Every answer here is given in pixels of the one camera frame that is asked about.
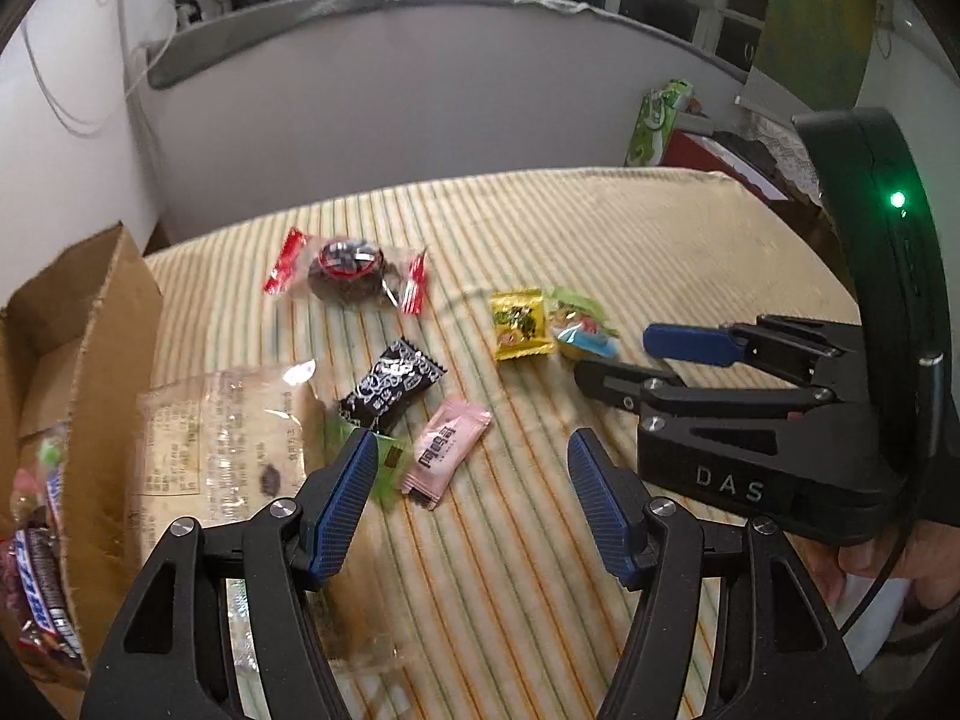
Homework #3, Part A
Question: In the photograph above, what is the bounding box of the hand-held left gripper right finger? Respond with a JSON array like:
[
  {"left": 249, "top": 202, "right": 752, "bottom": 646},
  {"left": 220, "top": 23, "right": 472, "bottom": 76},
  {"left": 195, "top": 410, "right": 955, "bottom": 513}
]
[{"left": 566, "top": 427, "right": 871, "bottom": 720}]

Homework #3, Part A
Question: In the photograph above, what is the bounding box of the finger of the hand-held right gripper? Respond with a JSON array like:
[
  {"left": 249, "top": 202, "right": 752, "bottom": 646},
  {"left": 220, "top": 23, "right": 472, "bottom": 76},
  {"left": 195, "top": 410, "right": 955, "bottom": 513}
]
[
  {"left": 574, "top": 360, "right": 833, "bottom": 421},
  {"left": 643, "top": 315, "right": 863, "bottom": 383}
]

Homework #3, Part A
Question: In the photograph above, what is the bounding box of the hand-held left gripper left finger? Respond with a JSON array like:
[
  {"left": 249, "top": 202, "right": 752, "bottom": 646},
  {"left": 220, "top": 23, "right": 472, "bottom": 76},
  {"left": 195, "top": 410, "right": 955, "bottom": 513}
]
[{"left": 79, "top": 427, "right": 380, "bottom": 720}]

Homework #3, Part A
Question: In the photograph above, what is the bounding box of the green candy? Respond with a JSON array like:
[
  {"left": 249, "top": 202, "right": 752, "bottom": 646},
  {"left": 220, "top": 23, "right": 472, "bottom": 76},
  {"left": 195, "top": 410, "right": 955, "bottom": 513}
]
[{"left": 322, "top": 420, "right": 410, "bottom": 511}]

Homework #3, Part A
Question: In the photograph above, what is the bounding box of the colourful candy packet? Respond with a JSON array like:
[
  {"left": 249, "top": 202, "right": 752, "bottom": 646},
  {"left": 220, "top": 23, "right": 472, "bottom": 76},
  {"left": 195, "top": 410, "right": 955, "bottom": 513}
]
[{"left": 544, "top": 286, "right": 622, "bottom": 359}]

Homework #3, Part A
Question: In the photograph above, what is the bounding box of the pink candy packet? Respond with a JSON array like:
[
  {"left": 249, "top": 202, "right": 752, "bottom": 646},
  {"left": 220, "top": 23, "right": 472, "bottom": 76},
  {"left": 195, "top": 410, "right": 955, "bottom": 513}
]
[{"left": 401, "top": 399, "right": 492, "bottom": 512}]

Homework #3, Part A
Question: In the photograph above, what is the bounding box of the black candy packet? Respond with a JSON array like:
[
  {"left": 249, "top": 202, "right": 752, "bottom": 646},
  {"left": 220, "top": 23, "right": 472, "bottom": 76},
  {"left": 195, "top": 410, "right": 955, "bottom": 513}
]
[{"left": 334, "top": 337, "right": 449, "bottom": 432}]

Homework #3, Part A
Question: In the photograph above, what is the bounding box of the clear packaged bread loaf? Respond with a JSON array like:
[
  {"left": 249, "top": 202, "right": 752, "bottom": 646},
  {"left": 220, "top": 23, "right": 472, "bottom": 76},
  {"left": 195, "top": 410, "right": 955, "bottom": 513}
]
[{"left": 135, "top": 360, "right": 417, "bottom": 680}]

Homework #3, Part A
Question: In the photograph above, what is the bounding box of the yellow candy packet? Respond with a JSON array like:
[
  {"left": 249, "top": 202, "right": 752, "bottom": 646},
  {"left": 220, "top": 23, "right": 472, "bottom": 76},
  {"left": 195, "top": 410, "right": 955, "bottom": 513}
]
[{"left": 491, "top": 287, "right": 556, "bottom": 362}]

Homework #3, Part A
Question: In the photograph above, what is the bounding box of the dark cake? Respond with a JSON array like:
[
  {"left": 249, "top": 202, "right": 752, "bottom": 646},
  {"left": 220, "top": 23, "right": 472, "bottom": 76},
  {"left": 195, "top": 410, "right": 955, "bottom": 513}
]
[{"left": 262, "top": 229, "right": 430, "bottom": 316}]

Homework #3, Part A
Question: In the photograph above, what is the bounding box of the brown cardboard box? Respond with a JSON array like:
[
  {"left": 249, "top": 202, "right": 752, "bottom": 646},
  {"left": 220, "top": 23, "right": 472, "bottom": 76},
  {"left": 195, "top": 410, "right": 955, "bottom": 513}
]
[{"left": 0, "top": 221, "right": 164, "bottom": 698}]

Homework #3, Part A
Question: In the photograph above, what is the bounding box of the brown chocolate bar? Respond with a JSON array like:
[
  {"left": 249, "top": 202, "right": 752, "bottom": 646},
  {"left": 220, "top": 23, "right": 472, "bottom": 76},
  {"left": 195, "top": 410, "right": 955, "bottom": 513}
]
[{"left": 11, "top": 529, "right": 83, "bottom": 665}]

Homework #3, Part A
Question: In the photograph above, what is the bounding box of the person's right hand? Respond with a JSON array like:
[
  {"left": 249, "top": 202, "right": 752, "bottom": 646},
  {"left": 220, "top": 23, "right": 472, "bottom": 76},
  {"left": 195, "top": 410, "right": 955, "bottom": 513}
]
[{"left": 802, "top": 517, "right": 960, "bottom": 631}]

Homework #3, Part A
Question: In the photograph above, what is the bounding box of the striped beige tablecloth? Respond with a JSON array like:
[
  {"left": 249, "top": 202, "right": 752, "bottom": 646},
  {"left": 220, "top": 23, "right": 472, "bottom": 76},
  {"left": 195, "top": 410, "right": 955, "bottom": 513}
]
[{"left": 142, "top": 165, "right": 863, "bottom": 720}]

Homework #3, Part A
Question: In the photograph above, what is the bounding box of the red box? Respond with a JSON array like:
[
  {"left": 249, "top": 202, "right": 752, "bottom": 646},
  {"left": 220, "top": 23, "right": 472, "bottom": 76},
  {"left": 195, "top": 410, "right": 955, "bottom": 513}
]
[{"left": 660, "top": 127, "right": 792, "bottom": 203}]

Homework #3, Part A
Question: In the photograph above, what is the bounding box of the white lace cloth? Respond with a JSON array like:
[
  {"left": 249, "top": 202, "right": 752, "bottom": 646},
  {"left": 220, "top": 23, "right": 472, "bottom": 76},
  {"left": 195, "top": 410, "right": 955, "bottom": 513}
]
[{"left": 739, "top": 101, "right": 826, "bottom": 207}]

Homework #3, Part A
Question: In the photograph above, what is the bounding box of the green patterned bag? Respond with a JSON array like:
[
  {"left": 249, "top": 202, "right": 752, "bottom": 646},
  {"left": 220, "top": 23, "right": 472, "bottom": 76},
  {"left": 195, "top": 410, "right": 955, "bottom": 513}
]
[{"left": 625, "top": 79, "right": 695, "bottom": 167}]

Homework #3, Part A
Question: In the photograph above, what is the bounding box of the green yellow hanging cloth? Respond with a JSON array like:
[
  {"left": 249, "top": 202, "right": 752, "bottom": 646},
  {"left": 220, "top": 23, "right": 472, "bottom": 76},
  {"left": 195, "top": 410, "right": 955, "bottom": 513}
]
[{"left": 735, "top": 0, "right": 878, "bottom": 117}]

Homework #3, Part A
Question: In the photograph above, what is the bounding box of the white cable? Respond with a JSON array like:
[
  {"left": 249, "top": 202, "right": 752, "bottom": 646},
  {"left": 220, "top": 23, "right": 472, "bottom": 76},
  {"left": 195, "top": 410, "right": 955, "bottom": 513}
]
[{"left": 19, "top": 0, "right": 177, "bottom": 140}]

